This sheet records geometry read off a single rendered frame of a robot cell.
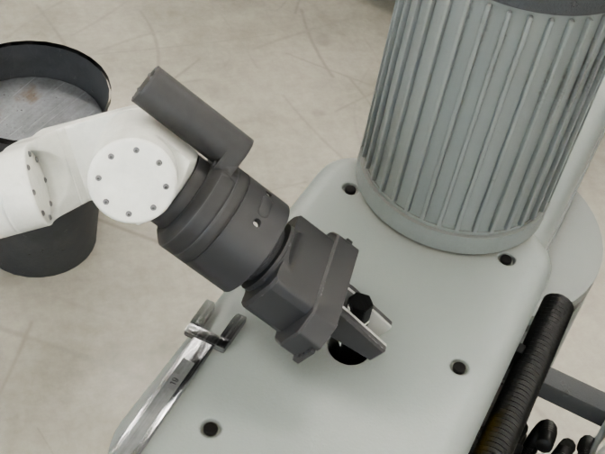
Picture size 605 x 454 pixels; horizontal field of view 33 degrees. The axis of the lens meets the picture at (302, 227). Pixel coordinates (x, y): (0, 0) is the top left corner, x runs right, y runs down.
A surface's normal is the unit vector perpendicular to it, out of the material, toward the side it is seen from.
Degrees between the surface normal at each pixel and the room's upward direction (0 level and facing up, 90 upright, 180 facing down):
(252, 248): 53
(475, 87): 90
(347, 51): 0
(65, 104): 0
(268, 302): 90
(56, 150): 58
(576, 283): 0
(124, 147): 63
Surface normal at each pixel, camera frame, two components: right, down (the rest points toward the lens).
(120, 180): 0.11, 0.33
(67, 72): -0.34, 0.59
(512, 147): 0.16, 0.72
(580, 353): 0.14, -0.70
